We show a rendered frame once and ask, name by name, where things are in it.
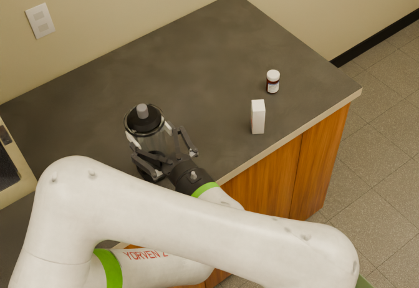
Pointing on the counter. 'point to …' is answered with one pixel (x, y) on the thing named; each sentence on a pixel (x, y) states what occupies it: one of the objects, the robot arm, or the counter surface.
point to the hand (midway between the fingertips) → (147, 130)
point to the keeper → (5, 136)
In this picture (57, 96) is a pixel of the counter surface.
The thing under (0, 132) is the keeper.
